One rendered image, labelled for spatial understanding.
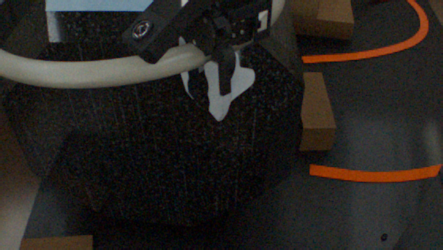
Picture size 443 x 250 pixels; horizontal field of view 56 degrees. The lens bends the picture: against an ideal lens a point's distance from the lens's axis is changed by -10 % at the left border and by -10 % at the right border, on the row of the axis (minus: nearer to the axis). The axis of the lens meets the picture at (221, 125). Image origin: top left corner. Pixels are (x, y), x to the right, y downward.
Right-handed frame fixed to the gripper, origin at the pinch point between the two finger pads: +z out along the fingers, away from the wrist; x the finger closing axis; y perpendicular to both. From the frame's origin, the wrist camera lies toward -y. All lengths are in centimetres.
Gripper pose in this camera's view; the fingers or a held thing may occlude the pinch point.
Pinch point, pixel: (202, 103)
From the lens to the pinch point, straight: 56.7
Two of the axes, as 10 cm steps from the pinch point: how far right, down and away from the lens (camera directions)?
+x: -6.1, -5.4, 5.8
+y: 7.9, -4.0, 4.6
